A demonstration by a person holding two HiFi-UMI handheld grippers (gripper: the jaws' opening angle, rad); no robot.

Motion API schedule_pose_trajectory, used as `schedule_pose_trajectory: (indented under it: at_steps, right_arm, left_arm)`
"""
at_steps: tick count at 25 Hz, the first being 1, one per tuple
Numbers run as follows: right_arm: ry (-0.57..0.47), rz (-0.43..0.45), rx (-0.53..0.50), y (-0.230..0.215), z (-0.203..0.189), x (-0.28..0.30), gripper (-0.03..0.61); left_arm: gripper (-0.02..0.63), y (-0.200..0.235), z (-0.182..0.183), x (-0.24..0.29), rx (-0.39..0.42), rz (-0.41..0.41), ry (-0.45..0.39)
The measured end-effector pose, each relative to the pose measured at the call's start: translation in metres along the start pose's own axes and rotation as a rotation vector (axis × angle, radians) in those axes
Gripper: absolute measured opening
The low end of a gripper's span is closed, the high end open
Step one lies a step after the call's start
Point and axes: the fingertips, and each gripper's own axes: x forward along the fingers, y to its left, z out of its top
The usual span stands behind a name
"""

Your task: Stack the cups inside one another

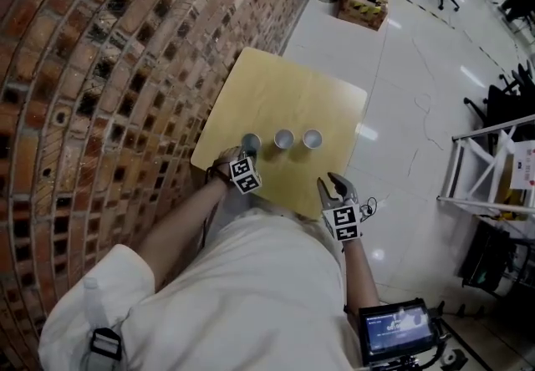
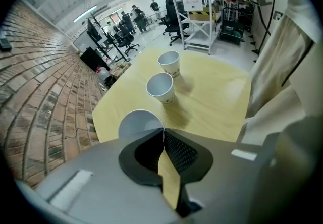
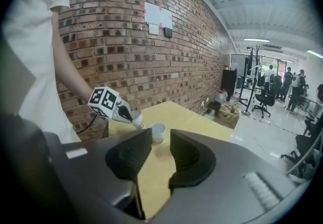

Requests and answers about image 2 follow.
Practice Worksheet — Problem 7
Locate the black waste bin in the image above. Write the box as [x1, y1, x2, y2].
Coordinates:
[103, 74, 117, 89]

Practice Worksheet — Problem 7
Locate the ceiling tube light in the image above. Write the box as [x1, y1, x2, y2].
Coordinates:
[73, 5, 98, 23]

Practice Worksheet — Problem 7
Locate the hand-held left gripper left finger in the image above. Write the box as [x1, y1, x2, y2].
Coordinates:
[34, 128, 184, 224]

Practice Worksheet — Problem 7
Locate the black display screen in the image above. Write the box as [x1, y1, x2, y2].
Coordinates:
[87, 17, 103, 42]

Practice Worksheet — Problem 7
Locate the black wall device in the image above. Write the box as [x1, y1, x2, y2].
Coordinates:
[0, 37, 12, 51]

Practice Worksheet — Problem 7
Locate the white paper sign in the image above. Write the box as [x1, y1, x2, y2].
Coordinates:
[183, 0, 204, 12]

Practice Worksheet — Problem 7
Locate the white paper cup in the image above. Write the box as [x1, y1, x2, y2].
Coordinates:
[118, 109, 166, 140]
[157, 50, 181, 79]
[146, 72, 175, 105]

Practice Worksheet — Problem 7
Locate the white metal shelf rack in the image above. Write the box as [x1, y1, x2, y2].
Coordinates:
[160, 0, 225, 55]

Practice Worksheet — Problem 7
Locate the black cart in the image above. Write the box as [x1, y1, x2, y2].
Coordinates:
[219, 6, 245, 43]

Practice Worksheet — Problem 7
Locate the whiteboard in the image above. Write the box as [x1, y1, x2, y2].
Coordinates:
[72, 34, 89, 53]

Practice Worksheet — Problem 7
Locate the black office chair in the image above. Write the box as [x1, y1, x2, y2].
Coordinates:
[163, 0, 190, 46]
[116, 20, 141, 56]

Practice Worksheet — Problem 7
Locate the cardboard box with striped tape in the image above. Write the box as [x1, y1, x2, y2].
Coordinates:
[110, 61, 132, 80]

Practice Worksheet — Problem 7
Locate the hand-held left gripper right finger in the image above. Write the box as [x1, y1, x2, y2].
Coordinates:
[164, 128, 268, 224]

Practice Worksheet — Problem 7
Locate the black cable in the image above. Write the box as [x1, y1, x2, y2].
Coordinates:
[252, 0, 277, 54]

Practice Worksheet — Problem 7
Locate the black cabinet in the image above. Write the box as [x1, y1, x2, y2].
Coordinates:
[80, 46, 101, 72]

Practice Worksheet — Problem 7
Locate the water jug with red cap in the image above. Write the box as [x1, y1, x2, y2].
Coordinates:
[97, 65, 111, 80]

